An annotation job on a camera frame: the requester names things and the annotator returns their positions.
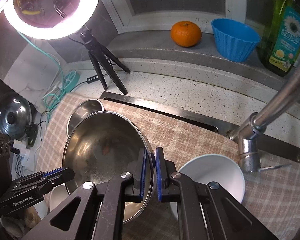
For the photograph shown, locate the black phone holder clamp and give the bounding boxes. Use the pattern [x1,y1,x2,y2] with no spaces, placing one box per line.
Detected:
[52,0,74,14]

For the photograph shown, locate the white power adapter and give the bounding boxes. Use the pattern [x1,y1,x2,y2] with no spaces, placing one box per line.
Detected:
[12,140,32,162]

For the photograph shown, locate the plain white plate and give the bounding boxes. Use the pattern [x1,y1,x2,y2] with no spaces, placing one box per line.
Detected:
[49,183,70,213]

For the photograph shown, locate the chrome kitchen faucet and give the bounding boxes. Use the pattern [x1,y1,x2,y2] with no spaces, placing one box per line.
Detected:
[227,52,300,173]

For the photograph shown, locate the black tabletop tripod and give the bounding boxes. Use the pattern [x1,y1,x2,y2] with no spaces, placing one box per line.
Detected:
[67,29,130,94]

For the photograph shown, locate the teal cable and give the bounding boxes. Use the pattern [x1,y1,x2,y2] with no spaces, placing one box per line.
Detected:
[15,30,78,110]

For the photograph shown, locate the red steel bowl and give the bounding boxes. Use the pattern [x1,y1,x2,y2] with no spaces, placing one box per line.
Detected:
[66,99,105,137]

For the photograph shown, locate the steel pot lid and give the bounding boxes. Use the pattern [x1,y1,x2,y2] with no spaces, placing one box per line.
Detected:
[0,92,32,140]

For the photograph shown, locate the beige plaid cloth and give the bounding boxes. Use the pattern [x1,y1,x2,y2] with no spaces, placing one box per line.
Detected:
[36,92,300,240]

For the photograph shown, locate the teal cable reel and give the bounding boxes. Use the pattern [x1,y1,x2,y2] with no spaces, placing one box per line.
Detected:
[62,70,80,90]

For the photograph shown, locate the large steel bowl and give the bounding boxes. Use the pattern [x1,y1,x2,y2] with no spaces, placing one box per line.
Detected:
[62,111,155,224]

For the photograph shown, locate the white window frame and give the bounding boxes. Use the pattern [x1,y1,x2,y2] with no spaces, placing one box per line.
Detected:
[100,0,248,34]

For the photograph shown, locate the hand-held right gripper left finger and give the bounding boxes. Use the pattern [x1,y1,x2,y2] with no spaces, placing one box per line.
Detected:
[22,148,153,240]

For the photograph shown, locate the light blue bowl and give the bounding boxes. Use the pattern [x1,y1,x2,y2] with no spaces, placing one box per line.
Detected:
[169,154,246,222]

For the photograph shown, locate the white ring light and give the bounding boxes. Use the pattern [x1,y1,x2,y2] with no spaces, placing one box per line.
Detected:
[0,0,102,40]

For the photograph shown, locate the orange mandarin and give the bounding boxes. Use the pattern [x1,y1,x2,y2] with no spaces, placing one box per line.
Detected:
[171,21,202,47]

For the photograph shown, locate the green dish soap bottle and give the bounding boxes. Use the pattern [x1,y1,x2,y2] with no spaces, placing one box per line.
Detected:
[257,0,300,78]

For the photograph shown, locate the blue ribbed cup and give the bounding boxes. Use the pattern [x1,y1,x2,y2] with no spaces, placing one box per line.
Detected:
[211,18,261,63]

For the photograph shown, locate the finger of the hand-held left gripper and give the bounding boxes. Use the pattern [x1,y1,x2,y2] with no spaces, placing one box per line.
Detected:
[14,167,75,187]
[36,179,66,196]

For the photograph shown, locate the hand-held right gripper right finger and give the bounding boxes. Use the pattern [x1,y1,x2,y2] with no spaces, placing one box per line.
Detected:
[155,147,278,240]

